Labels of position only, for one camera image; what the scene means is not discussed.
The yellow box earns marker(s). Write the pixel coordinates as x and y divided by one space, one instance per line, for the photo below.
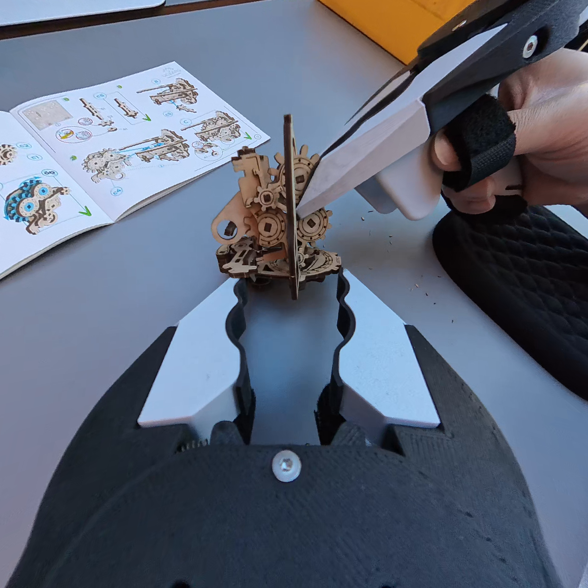
390 23

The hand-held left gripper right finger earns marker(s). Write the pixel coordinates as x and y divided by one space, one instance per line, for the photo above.
381 363

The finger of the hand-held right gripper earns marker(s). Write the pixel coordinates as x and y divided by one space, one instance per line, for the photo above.
459 50
363 156

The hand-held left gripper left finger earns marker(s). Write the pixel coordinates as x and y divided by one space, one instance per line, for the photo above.
197 358

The silver laptop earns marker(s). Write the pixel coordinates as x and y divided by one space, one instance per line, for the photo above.
69 9

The white instruction booklet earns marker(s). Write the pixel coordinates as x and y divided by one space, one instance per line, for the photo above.
138 138

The wooden gear model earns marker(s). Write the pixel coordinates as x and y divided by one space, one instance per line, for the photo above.
266 220

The person's right hand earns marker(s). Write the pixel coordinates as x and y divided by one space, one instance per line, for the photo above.
556 128

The black quilted wrist rest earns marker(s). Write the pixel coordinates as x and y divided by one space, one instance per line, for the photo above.
519 294

